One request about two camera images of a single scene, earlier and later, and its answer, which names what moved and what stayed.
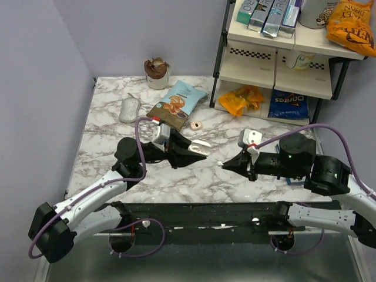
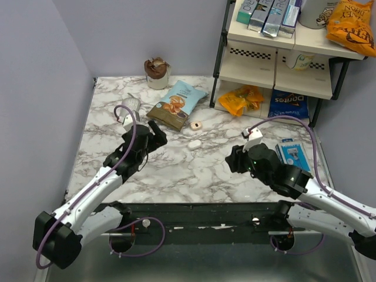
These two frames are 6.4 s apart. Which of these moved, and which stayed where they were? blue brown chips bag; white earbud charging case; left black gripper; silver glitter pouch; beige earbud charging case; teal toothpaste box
Moved: white earbud charging case; left black gripper
Stayed: silver glitter pouch; beige earbud charging case; teal toothpaste box; blue brown chips bag
